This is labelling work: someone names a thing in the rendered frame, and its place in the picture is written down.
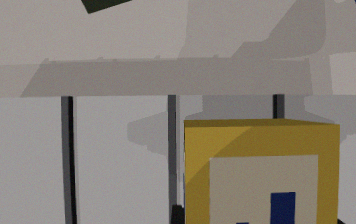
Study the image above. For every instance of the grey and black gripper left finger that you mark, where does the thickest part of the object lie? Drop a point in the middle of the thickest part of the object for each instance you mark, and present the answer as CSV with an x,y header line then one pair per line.
x,y
178,215

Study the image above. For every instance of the yellow carton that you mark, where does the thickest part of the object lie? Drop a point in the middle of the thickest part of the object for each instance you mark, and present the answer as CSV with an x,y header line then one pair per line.
x,y
261,171

